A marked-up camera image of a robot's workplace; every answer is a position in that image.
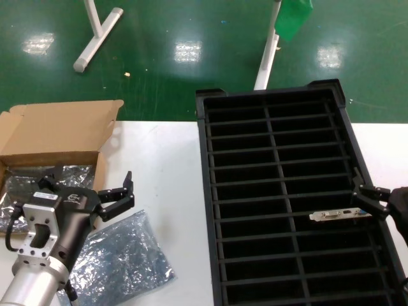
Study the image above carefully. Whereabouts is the white slanted table leg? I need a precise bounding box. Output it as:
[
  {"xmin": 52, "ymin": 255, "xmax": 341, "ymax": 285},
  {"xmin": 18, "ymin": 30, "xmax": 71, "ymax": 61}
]
[{"xmin": 253, "ymin": 0, "xmax": 283, "ymax": 92}]

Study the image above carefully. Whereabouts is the white T-shaped table leg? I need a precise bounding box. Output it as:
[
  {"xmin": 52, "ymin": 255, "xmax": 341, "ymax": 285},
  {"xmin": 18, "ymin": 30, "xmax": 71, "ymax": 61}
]
[{"xmin": 72, "ymin": 0, "xmax": 124, "ymax": 73}]

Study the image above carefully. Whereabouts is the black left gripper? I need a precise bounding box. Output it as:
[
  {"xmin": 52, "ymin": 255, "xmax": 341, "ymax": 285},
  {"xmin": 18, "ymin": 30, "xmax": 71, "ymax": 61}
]
[{"xmin": 37, "ymin": 164, "xmax": 135, "ymax": 272}]

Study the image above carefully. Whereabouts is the black compartment container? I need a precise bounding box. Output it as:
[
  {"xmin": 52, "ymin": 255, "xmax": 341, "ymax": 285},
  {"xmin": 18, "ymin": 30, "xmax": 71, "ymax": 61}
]
[{"xmin": 194, "ymin": 78, "xmax": 408, "ymax": 306}]

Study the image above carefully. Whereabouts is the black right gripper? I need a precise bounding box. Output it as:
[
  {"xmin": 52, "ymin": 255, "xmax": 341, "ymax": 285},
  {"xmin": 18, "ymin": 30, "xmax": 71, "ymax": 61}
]
[{"xmin": 351, "ymin": 167, "xmax": 408, "ymax": 250}]

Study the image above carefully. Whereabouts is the silver packaging film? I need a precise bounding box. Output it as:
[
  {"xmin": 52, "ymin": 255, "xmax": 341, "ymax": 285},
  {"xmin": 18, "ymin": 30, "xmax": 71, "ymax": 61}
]
[{"xmin": 0, "ymin": 164, "xmax": 95, "ymax": 229}]

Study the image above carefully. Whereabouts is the graphics card with metal bracket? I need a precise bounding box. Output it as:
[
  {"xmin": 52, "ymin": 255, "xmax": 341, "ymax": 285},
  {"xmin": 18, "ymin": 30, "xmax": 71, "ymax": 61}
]
[{"xmin": 308, "ymin": 208, "xmax": 373, "ymax": 223}]

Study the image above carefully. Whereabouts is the translucent grey antistatic bag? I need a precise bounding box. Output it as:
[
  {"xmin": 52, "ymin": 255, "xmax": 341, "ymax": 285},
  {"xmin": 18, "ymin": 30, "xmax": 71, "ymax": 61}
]
[{"xmin": 65, "ymin": 209, "xmax": 177, "ymax": 303}]

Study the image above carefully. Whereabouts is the black camera cable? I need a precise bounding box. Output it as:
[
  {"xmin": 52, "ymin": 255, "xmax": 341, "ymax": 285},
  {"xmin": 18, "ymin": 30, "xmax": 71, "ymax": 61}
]
[{"xmin": 4, "ymin": 203, "xmax": 25, "ymax": 252}]

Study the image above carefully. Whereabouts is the brown cardboard box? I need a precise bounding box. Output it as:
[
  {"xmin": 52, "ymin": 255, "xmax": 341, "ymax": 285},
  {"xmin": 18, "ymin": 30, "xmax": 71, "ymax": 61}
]
[{"xmin": 0, "ymin": 99, "xmax": 124, "ymax": 237}]

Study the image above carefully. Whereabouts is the green cloth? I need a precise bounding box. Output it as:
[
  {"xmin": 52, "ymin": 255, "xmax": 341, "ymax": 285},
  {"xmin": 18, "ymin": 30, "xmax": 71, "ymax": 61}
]
[{"xmin": 274, "ymin": 0, "xmax": 314, "ymax": 43}]

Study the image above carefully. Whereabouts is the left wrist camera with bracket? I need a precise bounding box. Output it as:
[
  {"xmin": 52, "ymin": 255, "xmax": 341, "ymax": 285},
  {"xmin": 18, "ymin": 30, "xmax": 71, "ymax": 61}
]
[{"xmin": 18, "ymin": 191, "xmax": 61, "ymax": 261}]

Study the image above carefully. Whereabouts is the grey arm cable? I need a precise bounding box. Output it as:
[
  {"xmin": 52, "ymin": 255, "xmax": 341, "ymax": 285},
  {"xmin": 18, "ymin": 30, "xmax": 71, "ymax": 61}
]
[{"xmin": 65, "ymin": 280, "xmax": 79, "ymax": 306}]

